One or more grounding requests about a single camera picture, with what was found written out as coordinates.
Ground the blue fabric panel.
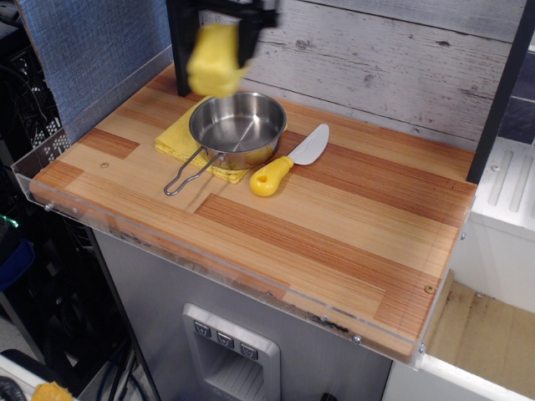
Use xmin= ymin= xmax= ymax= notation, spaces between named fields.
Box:
xmin=16 ymin=0 xmax=172 ymax=143

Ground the yellow plastic bell pepper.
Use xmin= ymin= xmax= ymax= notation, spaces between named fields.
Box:
xmin=186 ymin=23 xmax=248 ymax=99

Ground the yellow object bottom left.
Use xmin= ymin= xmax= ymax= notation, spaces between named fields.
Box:
xmin=30 ymin=382 xmax=74 ymax=401

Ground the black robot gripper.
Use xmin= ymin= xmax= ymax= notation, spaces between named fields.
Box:
xmin=181 ymin=0 xmax=279 ymax=68

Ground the toy knife with yellow handle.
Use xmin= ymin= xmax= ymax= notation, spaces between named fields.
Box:
xmin=249 ymin=124 xmax=330 ymax=197

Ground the silver toy fridge cabinet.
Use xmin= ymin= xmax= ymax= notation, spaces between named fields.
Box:
xmin=95 ymin=232 xmax=391 ymax=400

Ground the yellow folded cloth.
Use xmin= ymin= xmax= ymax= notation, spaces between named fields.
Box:
xmin=155 ymin=96 xmax=249 ymax=184

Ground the black vertical post left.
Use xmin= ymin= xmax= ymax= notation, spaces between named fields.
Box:
xmin=166 ymin=0 xmax=201 ymax=97

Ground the black vertical post right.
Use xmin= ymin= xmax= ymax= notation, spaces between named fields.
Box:
xmin=466 ymin=0 xmax=534 ymax=184

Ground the stainless steel pot with handle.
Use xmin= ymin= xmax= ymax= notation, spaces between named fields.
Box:
xmin=164 ymin=91 xmax=287 ymax=195

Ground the black vertical post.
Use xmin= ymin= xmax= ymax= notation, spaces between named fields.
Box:
xmin=166 ymin=0 xmax=201 ymax=97
xmin=466 ymin=0 xmax=534 ymax=184

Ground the white toy sink unit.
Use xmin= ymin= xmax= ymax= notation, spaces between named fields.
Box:
xmin=384 ymin=138 xmax=534 ymax=400

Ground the clear acrylic table guard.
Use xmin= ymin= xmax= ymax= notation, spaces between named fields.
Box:
xmin=29 ymin=53 xmax=476 ymax=369

